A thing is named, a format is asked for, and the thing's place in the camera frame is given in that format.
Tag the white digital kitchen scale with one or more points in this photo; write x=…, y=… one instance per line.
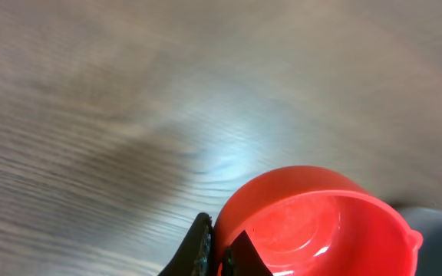
x=424, y=220

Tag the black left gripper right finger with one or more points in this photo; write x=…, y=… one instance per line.
x=242, y=259

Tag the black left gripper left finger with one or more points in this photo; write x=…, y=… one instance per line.
x=194, y=256

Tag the red plastic measuring scoop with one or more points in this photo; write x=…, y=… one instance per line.
x=309, y=220

